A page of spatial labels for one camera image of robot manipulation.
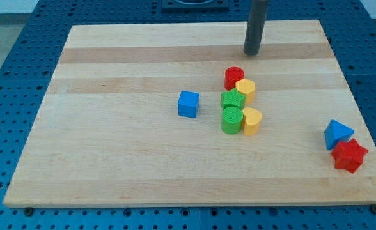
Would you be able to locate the red star block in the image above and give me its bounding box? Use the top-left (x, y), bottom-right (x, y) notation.
top-left (331, 138), bottom-right (369, 173)

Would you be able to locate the green star block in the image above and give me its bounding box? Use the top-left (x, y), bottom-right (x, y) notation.
top-left (220, 88), bottom-right (246, 109)

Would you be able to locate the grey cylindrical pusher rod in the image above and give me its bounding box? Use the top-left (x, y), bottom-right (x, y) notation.
top-left (243, 0), bottom-right (269, 56)

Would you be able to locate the yellow heart block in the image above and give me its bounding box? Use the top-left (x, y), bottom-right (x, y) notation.
top-left (242, 107), bottom-right (263, 136)

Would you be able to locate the blue cube block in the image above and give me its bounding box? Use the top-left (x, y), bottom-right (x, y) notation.
top-left (178, 91), bottom-right (200, 118)

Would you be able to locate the wooden board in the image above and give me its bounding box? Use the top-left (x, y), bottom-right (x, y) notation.
top-left (3, 20), bottom-right (376, 208)

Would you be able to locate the red cylinder block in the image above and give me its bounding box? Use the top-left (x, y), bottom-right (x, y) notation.
top-left (224, 66), bottom-right (244, 91)

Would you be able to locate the yellow hexagon block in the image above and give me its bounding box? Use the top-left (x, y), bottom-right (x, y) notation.
top-left (235, 79), bottom-right (256, 105)

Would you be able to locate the blue triangle block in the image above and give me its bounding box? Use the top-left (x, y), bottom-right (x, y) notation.
top-left (324, 119), bottom-right (354, 150)

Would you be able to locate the green cylinder block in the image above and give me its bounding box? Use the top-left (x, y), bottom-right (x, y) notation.
top-left (221, 107), bottom-right (243, 134)

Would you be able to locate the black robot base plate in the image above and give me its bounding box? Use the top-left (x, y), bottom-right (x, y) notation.
top-left (160, 0), bottom-right (230, 12)

